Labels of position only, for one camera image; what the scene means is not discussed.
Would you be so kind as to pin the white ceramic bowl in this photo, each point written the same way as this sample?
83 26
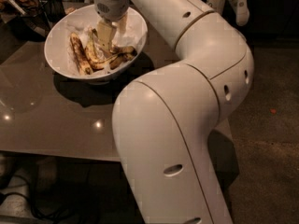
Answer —
59 53

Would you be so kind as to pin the small banana piece front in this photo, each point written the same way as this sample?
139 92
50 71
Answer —
116 63

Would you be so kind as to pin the spotted banana far left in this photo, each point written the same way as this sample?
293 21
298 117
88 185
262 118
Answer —
81 59

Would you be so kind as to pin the spotted brown banana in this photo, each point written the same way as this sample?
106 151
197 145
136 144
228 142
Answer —
102 54

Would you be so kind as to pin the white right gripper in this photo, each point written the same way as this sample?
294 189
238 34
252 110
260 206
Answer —
112 9

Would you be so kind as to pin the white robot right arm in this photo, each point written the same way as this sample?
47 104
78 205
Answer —
161 121

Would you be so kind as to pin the spotted banana middle curved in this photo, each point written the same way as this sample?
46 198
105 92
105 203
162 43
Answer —
92 57

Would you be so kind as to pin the black mesh cup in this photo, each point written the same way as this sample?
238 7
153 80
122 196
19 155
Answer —
54 10

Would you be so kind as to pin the dark tray with clutter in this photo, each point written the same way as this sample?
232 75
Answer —
25 18

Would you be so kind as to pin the white paper in bowl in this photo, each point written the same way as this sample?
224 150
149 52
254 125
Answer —
98 50

